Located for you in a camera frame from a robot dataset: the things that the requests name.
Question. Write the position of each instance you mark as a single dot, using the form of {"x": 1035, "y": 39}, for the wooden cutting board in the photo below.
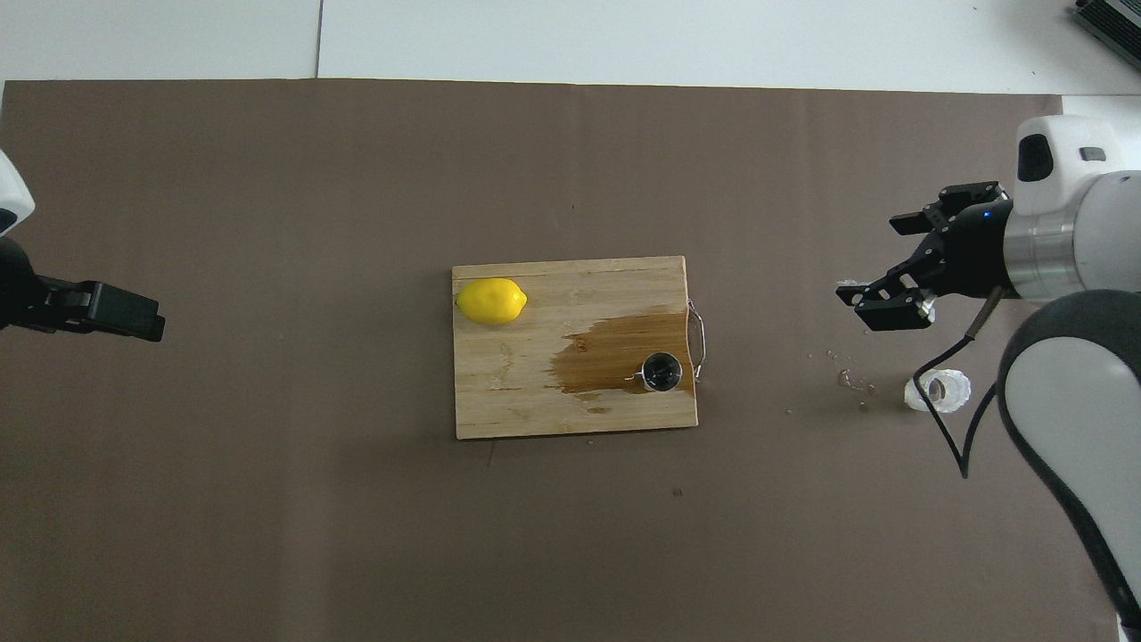
{"x": 508, "y": 392}

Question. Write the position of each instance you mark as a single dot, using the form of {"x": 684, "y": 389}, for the yellow lemon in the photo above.
{"x": 490, "y": 301}

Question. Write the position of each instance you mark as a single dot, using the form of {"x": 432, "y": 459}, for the clear plastic cup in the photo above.
{"x": 954, "y": 392}

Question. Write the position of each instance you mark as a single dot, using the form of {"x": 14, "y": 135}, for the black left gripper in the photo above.
{"x": 22, "y": 299}

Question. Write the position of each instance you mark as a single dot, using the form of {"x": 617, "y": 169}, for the steel cocktail jigger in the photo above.
{"x": 662, "y": 372}

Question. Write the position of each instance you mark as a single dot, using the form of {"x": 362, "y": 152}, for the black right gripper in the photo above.
{"x": 976, "y": 254}

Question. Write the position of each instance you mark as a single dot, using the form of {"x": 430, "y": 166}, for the black ribbed device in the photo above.
{"x": 1114, "y": 18}

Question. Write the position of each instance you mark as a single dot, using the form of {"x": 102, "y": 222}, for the brown paper table mat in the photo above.
{"x": 267, "y": 490}

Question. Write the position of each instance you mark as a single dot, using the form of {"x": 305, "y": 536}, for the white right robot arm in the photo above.
{"x": 1070, "y": 401}

